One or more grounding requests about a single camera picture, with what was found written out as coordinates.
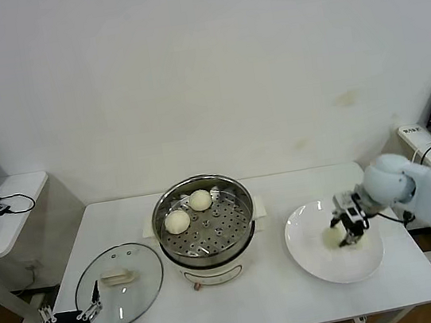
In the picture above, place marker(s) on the white paper label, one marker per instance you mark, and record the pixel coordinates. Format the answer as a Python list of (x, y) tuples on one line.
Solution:
[(412, 130)]

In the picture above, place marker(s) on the white round plate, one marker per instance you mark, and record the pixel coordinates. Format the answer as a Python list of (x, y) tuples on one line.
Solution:
[(312, 252)]

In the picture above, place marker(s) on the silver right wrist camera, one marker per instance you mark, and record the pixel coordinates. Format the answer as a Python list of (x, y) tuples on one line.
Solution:
[(343, 199)]

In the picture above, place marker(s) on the white wall socket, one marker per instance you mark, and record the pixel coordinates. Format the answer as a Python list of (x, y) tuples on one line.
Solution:
[(33, 268)]

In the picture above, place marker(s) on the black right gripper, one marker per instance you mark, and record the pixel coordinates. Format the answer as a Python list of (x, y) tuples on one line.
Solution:
[(358, 218)]

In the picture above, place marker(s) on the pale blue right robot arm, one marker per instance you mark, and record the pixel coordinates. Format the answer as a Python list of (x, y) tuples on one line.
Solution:
[(425, 196)]

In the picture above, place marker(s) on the white electric cooker base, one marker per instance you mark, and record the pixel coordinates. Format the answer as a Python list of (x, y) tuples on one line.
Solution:
[(215, 274)]

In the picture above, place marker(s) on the perforated steel steamer basket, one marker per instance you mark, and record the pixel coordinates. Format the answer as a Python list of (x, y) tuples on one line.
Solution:
[(217, 233)]

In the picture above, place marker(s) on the white side table with mouse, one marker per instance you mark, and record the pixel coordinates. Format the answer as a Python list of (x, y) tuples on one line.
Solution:
[(20, 197)]

